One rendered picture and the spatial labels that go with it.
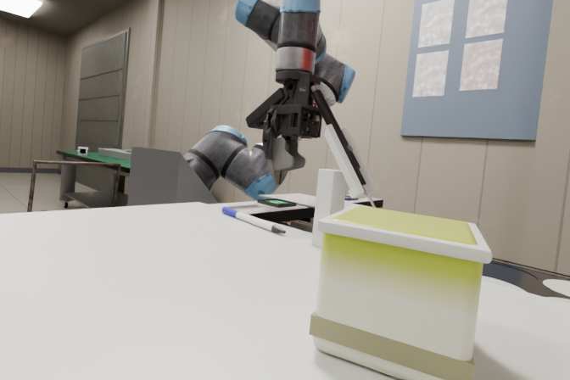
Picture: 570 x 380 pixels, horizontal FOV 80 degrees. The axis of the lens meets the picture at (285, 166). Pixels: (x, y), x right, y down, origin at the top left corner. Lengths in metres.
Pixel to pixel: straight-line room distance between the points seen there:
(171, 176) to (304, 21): 0.43
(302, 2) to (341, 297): 0.57
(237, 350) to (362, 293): 0.07
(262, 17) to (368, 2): 2.28
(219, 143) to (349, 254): 0.83
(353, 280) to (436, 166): 2.33
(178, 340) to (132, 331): 0.03
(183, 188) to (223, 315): 0.59
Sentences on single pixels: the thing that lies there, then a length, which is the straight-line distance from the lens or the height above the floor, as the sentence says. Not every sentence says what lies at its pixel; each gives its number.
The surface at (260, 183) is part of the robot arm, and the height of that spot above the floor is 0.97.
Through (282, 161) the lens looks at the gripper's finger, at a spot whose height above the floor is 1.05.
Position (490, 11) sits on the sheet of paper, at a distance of 2.59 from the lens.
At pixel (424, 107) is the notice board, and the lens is 2.54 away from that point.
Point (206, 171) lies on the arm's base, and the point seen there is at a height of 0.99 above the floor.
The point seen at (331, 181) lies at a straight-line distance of 0.36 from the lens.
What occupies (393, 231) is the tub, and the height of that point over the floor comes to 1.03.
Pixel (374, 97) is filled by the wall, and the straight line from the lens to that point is 2.75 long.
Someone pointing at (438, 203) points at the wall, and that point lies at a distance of 2.49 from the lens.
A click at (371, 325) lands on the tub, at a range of 0.18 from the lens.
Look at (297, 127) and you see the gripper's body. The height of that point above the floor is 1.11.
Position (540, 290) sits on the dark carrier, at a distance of 0.64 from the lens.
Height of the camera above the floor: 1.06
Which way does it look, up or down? 2 degrees down
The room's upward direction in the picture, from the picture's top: 5 degrees clockwise
